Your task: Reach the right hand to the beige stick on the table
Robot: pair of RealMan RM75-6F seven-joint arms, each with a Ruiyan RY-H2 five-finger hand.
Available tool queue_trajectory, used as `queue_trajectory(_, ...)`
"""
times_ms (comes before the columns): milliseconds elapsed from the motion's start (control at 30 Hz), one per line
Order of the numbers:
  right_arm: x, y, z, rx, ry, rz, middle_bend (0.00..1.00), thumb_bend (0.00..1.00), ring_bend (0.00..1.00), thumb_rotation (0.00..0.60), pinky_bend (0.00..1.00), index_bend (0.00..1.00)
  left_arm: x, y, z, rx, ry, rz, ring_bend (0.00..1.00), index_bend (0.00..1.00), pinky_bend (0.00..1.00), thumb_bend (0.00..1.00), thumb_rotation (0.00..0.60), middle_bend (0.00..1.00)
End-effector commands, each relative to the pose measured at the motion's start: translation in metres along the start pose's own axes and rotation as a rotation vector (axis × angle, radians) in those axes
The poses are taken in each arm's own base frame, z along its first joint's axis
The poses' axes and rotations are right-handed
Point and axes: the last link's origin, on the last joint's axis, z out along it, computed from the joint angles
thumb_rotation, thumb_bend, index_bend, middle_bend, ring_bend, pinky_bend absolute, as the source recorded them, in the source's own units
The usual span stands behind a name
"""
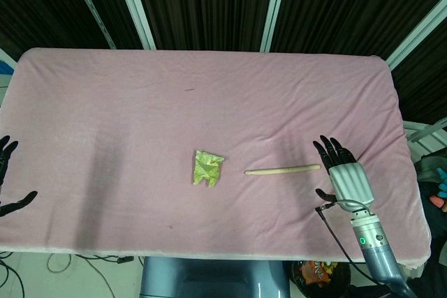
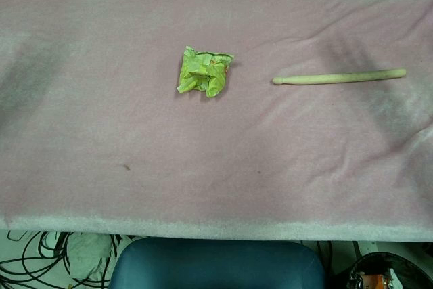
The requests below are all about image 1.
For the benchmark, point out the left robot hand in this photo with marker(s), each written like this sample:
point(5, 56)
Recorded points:
point(4, 172)

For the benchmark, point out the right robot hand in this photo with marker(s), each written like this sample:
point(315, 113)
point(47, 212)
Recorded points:
point(351, 183)

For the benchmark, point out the beige wooden stick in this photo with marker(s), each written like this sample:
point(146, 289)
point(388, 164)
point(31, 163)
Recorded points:
point(283, 170)

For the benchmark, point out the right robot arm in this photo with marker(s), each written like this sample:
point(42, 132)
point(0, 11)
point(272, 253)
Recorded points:
point(375, 245)

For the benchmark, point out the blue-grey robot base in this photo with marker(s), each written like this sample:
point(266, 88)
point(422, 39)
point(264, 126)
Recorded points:
point(213, 278)

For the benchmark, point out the colourful clutter pile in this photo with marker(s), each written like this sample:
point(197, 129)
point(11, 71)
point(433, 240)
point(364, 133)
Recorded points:
point(434, 186)

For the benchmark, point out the white metal rack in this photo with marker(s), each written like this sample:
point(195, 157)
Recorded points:
point(424, 132)

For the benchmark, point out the black bin with snack wrappers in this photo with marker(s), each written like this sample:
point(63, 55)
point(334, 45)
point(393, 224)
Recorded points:
point(321, 273)

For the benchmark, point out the blue and white box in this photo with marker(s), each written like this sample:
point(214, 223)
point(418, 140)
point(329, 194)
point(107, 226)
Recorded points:
point(6, 67)

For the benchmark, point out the crumpled green wrapper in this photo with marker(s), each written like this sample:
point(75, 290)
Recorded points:
point(206, 169)

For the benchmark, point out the pink table cloth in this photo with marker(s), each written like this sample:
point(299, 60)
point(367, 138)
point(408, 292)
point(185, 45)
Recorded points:
point(209, 130)

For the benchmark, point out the white curtain frame post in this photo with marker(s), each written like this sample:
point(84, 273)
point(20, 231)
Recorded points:
point(89, 5)
point(134, 5)
point(417, 41)
point(275, 6)

